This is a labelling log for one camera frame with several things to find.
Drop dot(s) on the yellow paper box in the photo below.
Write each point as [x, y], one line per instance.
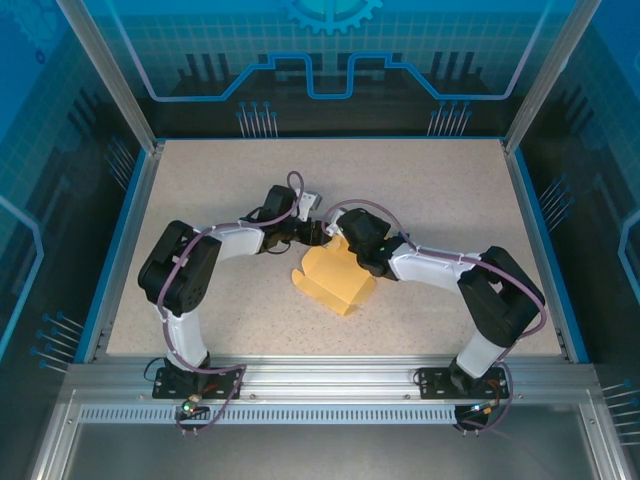
[330, 280]

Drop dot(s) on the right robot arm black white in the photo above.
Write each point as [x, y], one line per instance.
[505, 295]

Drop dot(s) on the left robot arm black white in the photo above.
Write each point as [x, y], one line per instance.
[182, 275]

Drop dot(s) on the blue printed back panel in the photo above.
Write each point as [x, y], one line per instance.
[320, 30]

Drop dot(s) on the blue printed side panel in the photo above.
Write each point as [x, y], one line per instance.
[600, 175]
[40, 175]

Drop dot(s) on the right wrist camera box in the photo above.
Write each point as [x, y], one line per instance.
[334, 230]

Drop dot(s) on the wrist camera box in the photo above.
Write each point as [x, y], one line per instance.
[312, 200]
[334, 230]

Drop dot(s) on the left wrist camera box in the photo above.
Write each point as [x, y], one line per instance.
[312, 200]

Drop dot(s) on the aluminium mounting rail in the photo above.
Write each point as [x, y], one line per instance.
[325, 375]

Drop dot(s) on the aluminium side rail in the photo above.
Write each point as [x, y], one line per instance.
[525, 200]
[127, 235]

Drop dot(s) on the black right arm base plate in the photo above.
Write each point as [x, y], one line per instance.
[435, 385]

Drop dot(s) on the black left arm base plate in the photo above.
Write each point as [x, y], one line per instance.
[225, 386]

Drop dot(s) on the aluminium frame post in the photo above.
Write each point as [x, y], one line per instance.
[128, 100]
[542, 80]

